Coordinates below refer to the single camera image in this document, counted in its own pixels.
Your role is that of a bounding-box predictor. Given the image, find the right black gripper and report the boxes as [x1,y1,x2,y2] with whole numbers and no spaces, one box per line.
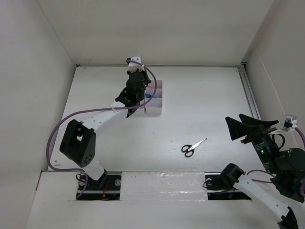
[224,113,279,173]

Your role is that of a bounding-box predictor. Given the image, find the black handled scissors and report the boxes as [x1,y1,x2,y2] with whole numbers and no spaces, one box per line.
[181,138,208,158]

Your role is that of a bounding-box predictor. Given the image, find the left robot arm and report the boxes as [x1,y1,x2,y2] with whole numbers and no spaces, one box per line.
[60,66,151,189]

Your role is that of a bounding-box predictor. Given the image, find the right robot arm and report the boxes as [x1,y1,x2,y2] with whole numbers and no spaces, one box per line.
[219,114,305,229]

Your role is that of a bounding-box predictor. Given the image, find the white left organizer container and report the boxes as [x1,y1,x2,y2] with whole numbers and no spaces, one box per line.
[128,106,145,116]

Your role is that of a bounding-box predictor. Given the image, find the white organizer container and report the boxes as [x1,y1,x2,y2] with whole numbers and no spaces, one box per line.
[145,80,163,115]
[128,106,145,116]

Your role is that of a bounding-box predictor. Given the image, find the white right organizer container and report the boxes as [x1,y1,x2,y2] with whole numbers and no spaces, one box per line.
[145,80,163,115]

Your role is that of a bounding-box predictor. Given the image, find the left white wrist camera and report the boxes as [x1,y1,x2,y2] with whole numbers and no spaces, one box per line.
[126,54,145,73]

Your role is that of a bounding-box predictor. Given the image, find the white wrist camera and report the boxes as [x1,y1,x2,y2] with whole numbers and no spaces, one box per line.
[126,54,145,73]
[272,114,297,134]

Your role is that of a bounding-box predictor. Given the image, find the aluminium rail strip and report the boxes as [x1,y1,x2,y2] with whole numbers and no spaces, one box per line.
[236,62,261,119]

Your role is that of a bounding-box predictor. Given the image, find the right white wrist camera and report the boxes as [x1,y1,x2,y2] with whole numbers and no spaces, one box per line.
[272,114,297,134]

